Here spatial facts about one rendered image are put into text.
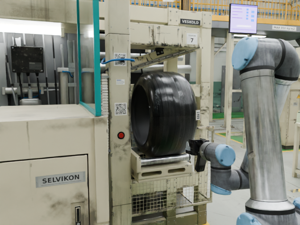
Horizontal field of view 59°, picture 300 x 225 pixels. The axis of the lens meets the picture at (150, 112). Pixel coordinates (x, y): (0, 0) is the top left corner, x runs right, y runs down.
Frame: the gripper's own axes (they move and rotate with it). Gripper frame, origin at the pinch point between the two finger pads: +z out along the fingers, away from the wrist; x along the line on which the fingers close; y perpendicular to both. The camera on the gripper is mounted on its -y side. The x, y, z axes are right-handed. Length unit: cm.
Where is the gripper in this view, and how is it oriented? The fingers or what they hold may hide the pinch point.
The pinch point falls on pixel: (187, 150)
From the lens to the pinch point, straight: 150.7
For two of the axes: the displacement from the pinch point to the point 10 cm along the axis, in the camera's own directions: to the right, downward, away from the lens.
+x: -9.4, 0.4, -3.4
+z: -3.4, 0.2, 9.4
